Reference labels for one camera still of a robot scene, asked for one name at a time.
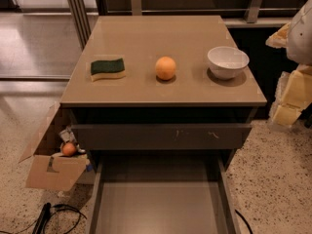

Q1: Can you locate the cardboard box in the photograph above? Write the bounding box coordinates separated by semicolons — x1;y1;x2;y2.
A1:
19;102;91;191

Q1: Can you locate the black cable on floor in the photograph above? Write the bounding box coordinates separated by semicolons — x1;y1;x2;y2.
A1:
0;202;88;234

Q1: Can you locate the green yellow sponge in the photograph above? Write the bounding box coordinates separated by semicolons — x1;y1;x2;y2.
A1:
91;58;126;82

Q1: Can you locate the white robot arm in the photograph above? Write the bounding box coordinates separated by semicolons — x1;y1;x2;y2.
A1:
265;0;312;127

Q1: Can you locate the open middle drawer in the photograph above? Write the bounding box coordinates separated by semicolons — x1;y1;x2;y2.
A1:
86;155;241;234

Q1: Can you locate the orange fruit in box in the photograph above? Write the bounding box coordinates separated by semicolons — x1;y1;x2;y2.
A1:
61;142;77;157

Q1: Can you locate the black cable right floor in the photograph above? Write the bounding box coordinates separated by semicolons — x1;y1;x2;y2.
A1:
235;209;254;234

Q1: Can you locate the white ceramic bowl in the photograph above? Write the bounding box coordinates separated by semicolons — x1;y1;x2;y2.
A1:
207;46;250;80

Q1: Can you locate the orange fruit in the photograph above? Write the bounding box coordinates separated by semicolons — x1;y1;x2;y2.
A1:
61;142;77;157
155;57;176;81

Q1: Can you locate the closed top drawer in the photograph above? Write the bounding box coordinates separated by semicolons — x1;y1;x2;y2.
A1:
72;123;252;151

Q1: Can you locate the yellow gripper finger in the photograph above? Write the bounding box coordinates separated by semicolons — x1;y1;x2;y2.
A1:
269;70;312;127
265;22;291;49

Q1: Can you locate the crumpled packaging in box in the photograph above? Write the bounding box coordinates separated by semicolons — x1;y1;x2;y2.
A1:
58;127;86;155

